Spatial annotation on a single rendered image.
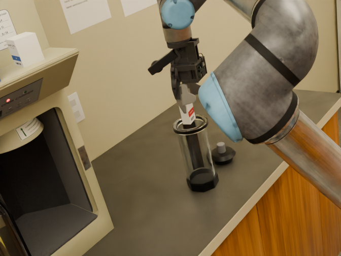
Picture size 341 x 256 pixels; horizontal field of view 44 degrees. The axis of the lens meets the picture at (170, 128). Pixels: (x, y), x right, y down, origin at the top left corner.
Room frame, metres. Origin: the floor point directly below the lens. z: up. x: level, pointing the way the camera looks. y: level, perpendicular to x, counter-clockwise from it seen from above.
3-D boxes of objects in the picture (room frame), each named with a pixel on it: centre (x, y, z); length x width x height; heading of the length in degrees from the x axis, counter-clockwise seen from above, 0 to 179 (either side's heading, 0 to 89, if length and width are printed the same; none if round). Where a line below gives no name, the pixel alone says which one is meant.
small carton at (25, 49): (0.92, 0.27, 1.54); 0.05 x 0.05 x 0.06; 35
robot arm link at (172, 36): (1.14, -0.08, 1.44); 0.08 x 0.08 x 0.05
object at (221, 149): (1.26, -0.15, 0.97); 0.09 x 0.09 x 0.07
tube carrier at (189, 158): (1.15, -0.06, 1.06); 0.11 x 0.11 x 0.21
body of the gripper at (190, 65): (1.13, -0.09, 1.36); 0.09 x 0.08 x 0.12; 59
